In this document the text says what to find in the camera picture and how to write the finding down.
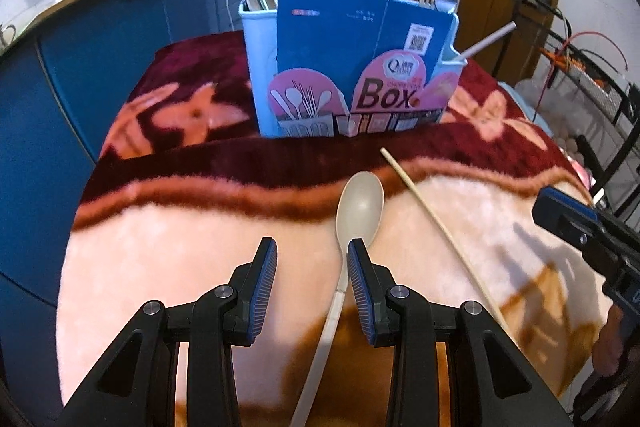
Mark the blue pink cardboard sleeve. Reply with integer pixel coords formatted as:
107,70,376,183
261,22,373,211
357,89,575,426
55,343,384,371
269,0,460,138

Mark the white straw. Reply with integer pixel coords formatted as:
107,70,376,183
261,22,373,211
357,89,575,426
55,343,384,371
457,22,517,60

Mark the wooden shelf cabinet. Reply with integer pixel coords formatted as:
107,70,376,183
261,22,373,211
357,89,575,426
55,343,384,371
457,0,536,82

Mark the person's right forearm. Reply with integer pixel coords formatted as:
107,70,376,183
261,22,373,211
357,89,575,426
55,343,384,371
570,357,640,427

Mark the person's right hand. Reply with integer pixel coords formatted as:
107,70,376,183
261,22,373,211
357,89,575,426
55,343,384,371
592,304,633,375

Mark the red cable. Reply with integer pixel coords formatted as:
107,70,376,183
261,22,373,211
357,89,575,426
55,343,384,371
535,32,631,120

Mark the light blue utensil holder box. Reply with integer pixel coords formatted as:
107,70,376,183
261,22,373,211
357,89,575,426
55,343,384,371
239,0,468,138

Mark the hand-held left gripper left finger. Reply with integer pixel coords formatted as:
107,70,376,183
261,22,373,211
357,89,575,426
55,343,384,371
59,236,278,427

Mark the maroon floral blanket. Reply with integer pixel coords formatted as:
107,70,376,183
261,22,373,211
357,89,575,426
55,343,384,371
57,32,616,427

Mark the beige plastic spoon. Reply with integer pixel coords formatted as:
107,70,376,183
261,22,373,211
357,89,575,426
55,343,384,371
289,171,386,427

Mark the black wire rack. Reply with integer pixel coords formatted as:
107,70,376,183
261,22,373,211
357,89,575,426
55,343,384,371
517,0,640,220

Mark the pale wooden chopstick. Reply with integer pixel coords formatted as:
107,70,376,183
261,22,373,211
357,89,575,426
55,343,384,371
381,148,508,330

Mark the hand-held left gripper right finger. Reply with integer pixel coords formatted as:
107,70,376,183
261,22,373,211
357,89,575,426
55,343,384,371
347,237,574,427

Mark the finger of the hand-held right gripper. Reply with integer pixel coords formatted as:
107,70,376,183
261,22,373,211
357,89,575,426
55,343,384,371
592,204,640,253
531,186,640,268

